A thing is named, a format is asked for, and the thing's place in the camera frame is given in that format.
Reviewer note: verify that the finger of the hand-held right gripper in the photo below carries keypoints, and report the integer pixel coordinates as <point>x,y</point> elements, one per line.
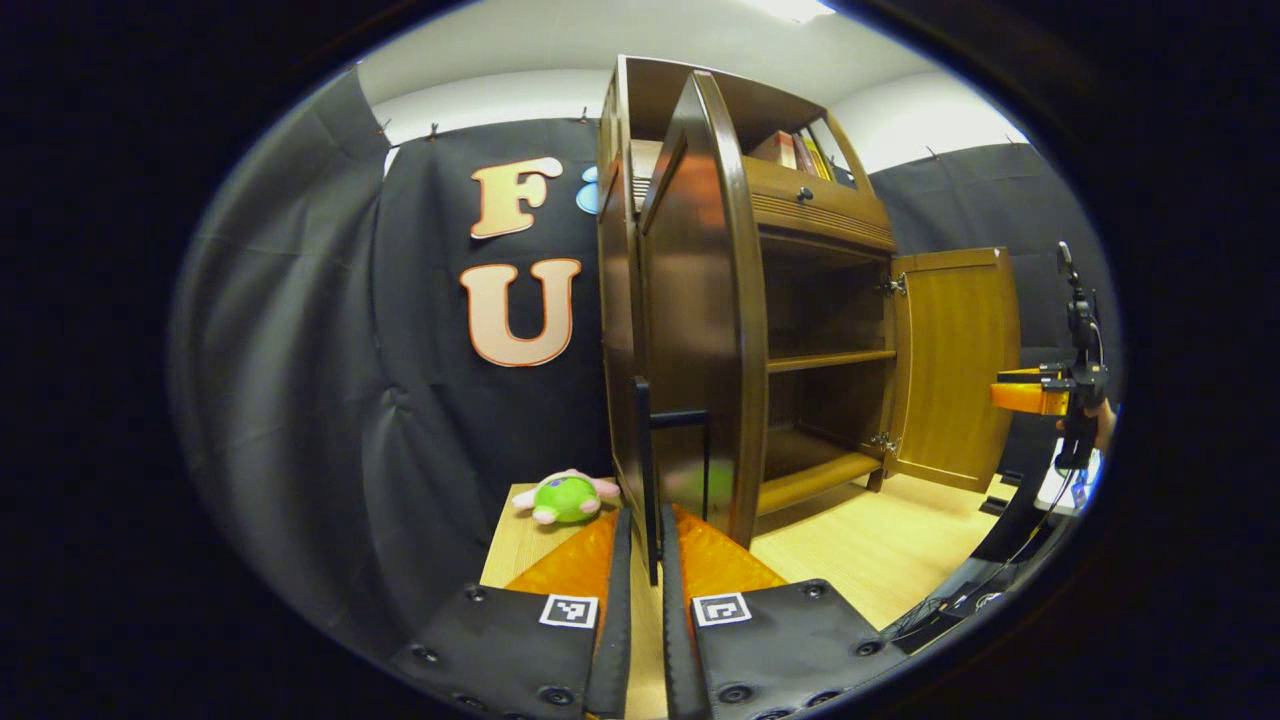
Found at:
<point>1020,397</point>

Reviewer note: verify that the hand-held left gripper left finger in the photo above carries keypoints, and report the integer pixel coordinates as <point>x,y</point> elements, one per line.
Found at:
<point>618,640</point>

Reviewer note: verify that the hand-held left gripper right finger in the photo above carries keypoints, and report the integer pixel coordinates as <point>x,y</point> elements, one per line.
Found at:
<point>675,640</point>

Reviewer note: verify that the wooden shoe cabinet door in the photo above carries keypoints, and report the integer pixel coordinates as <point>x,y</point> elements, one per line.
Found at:
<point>700,300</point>
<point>955,370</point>

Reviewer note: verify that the wooden double-door shoe cabinet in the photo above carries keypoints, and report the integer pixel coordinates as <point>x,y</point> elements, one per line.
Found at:
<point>820,300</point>

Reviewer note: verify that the green plush toy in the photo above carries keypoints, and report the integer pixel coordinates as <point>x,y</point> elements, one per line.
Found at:
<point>567,497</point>

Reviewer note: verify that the wooden inner shelf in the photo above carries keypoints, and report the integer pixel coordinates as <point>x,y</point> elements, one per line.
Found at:
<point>830,360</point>

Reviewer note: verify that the wooden ribbed drawer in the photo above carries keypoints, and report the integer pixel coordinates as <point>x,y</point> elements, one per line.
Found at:
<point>830,210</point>

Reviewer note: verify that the yellow book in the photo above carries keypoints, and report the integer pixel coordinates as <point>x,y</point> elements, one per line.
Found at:
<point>820,158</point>

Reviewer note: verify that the black backdrop cloth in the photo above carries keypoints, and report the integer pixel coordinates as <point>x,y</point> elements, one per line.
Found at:
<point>320,380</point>

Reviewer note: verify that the large ceiling light panel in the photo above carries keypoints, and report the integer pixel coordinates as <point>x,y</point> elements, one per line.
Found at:
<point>790,8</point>

